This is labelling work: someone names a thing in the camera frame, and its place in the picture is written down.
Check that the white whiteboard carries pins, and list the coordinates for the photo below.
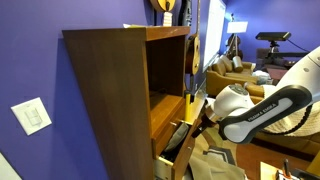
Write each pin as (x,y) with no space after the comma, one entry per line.
(213,26)

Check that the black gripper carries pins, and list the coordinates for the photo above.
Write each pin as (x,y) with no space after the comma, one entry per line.
(207,121)

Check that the small white box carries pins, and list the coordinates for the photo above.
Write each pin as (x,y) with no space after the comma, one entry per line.
(167,19)

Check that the white wall light switch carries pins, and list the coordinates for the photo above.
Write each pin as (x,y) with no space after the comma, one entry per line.
(31,116)

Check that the white paper sheet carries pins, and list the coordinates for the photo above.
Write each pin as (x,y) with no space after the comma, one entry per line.
(133,25)

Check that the music stand with white sheet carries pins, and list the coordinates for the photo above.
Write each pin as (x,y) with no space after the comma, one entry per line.
(237,27)

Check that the small wooden ukulele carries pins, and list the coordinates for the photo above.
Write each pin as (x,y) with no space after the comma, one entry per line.
(163,4)

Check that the light wooden table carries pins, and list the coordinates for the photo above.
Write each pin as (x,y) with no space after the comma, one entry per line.
(267,170)

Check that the brown leather sofa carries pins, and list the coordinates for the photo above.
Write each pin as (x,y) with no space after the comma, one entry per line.
(226,78)

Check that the cream knitted blanket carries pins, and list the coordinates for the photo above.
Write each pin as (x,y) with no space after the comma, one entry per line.
(300,123)

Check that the yellow pole with black base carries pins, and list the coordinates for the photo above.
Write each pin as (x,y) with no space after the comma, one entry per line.
(188,107)

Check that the dark cello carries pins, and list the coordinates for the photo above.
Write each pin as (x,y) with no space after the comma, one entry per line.
(233,46)

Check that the red and black tool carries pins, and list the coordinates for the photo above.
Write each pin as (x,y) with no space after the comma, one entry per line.
(286,169)

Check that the dark grey cloth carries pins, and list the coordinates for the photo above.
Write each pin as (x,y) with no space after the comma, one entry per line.
(177,136)

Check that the gray patterned rug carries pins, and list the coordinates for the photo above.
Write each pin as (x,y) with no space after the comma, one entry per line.
(213,160)

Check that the wooden drawer with white sides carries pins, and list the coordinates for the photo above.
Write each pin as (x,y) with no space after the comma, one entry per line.
(183,153)

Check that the brown wooden cabinet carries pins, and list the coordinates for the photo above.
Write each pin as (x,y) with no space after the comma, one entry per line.
(113,100)

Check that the brown cylinder pillow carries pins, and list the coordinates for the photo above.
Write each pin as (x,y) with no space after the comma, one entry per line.
(237,64)

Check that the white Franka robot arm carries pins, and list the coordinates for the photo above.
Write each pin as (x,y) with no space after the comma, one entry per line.
(260,113)

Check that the white panel corner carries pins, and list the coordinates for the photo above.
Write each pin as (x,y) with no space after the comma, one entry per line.
(6,168)

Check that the brown acoustic guitar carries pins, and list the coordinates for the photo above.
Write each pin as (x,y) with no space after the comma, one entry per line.
(192,53)

